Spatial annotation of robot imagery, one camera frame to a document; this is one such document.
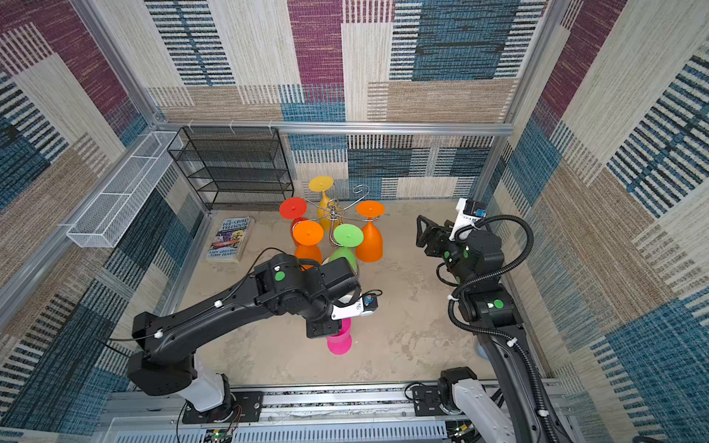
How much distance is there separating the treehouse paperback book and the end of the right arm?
28.5 inches

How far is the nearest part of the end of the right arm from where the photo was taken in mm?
570

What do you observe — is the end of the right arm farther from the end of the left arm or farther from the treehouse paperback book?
the treehouse paperback book

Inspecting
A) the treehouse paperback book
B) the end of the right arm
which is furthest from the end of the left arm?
the treehouse paperback book

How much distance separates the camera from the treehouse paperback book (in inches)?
41.0
